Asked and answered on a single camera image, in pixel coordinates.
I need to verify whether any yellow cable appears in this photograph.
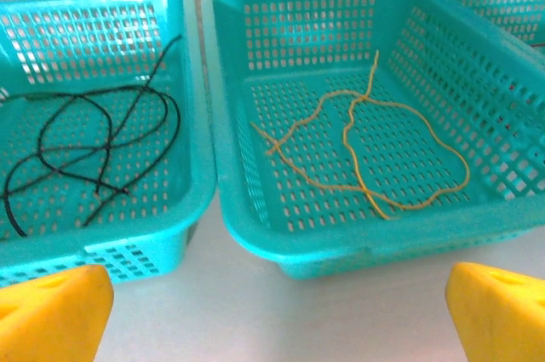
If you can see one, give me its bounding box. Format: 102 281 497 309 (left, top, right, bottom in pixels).
249 49 472 222

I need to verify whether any black cable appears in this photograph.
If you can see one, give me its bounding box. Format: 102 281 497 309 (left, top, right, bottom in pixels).
0 33 184 238

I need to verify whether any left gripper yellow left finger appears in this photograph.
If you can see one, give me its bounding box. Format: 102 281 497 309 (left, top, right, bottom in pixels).
0 263 115 362

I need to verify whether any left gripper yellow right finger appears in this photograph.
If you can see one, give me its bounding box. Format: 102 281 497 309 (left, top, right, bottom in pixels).
445 261 545 362

